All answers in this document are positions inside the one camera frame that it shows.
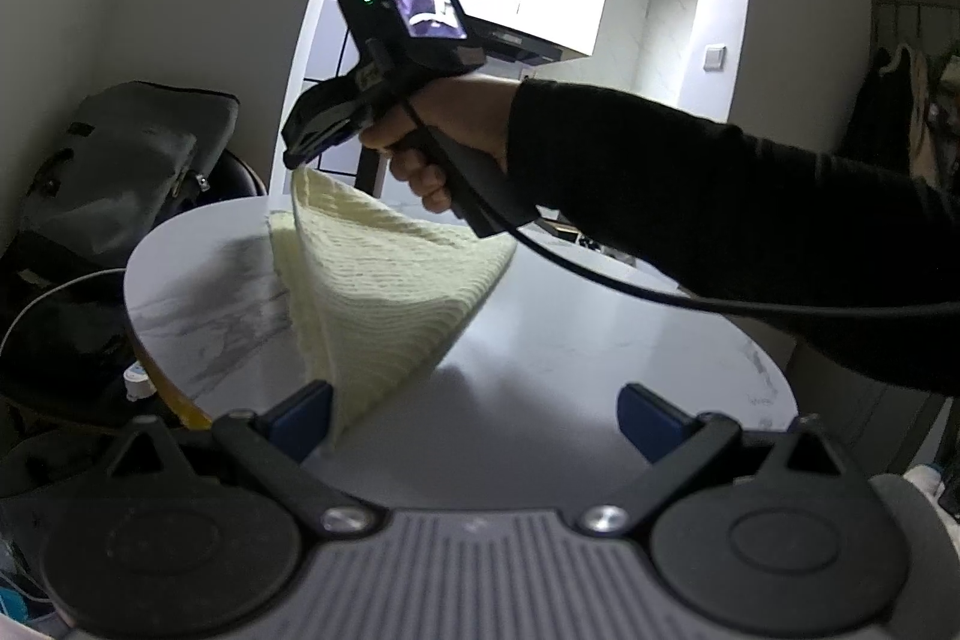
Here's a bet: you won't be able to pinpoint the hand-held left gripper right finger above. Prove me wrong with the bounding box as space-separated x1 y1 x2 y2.
577 383 864 533

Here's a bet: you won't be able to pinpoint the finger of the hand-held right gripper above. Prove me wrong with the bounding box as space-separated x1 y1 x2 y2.
283 113 370 170
282 74 362 140

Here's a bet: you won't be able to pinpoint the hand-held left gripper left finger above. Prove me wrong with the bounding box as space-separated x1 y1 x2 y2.
97 380 377 533

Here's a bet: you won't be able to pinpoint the pale yellow knitted towel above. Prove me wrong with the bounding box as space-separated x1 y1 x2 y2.
268 167 519 455

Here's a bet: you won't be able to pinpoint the person's right forearm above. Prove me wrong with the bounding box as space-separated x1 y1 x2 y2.
508 77 960 395

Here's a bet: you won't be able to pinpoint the person's right hand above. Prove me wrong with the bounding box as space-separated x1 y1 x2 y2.
358 74 524 214

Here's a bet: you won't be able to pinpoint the black framed glass door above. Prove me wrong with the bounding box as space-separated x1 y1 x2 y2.
298 0 437 197

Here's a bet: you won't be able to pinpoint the black chair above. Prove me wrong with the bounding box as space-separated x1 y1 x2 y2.
196 149 269 205

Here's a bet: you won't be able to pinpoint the black range hood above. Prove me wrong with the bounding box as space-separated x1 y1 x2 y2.
471 20 563 65

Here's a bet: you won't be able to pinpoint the grey bag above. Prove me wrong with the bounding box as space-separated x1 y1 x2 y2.
13 80 241 270

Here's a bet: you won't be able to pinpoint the black bag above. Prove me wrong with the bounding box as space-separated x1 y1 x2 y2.
0 231 162 431

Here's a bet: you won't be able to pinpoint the hanging dark coats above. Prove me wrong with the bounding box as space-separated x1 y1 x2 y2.
838 38 960 191

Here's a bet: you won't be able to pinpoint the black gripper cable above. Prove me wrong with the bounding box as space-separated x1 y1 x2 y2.
447 156 960 320

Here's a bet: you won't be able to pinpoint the white cable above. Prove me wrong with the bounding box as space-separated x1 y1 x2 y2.
0 268 130 363

